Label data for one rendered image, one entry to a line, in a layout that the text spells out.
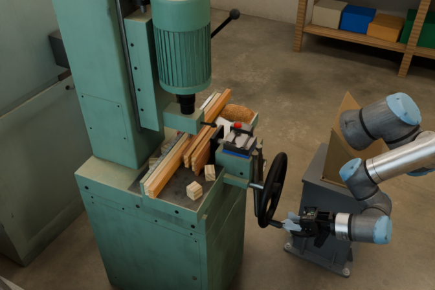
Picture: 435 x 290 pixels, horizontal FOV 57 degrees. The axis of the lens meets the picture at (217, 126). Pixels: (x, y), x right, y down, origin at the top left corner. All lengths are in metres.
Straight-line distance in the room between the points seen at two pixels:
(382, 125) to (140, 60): 1.00
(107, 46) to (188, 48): 0.27
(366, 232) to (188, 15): 0.87
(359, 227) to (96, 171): 0.99
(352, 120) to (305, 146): 1.22
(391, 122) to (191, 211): 0.88
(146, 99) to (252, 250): 1.23
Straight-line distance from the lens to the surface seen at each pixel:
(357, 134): 1.78
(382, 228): 1.39
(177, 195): 1.36
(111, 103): 1.45
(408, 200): 2.79
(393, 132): 1.74
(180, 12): 1.15
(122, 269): 2.05
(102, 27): 1.30
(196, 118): 1.39
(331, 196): 1.96
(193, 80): 1.26
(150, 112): 1.42
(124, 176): 1.60
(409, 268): 2.46
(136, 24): 1.26
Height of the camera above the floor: 1.90
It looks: 38 degrees down
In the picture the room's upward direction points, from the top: 1 degrees counter-clockwise
